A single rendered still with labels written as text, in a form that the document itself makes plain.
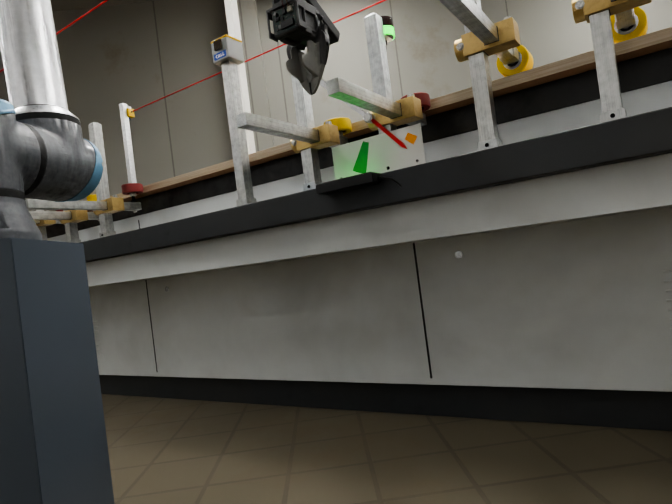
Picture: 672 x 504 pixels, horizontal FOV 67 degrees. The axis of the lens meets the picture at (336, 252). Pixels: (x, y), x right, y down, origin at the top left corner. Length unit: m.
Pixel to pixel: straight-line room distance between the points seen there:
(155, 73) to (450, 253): 4.65
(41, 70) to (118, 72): 4.58
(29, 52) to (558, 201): 1.16
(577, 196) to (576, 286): 0.29
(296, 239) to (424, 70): 4.29
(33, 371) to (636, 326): 1.25
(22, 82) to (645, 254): 1.42
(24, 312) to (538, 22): 5.73
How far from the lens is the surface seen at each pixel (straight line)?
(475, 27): 1.16
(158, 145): 5.53
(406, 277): 1.53
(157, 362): 2.35
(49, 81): 1.29
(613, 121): 1.15
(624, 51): 1.37
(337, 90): 1.06
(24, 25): 1.33
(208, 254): 1.73
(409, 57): 5.64
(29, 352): 0.97
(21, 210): 1.09
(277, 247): 1.53
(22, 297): 0.96
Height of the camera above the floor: 0.50
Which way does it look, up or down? 1 degrees up
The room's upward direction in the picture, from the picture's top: 7 degrees counter-clockwise
